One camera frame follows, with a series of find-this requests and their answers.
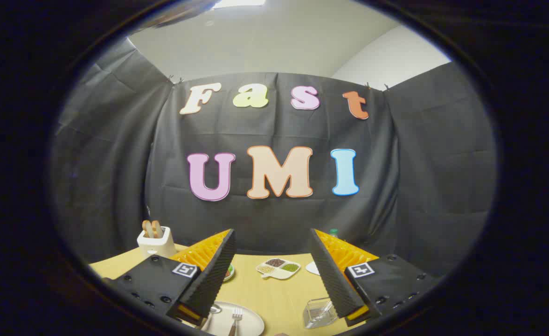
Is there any fork with wooden handle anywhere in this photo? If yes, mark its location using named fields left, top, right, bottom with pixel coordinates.
left=228, top=307, right=243, bottom=336

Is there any white divided condiment tray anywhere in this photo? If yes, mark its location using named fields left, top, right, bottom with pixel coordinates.
left=256, top=258, right=301, bottom=280

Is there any ceiling light panel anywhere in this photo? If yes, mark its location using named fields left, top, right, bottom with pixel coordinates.
left=211, top=0, right=266, bottom=9

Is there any cream toaster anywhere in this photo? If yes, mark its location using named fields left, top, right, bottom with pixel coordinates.
left=137, top=226, right=177, bottom=258

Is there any large white plate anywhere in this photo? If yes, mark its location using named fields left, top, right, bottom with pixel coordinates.
left=200, top=301, right=265, bottom=336

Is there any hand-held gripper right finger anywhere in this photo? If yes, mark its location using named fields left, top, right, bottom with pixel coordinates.
left=310, top=228, right=443, bottom=327

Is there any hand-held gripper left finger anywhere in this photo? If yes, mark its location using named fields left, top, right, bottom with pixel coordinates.
left=102, top=228, right=236, bottom=327

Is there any clear ribbed cutlery holder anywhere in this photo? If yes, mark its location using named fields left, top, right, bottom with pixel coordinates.
left=302, top=297, right=339, bottom=329

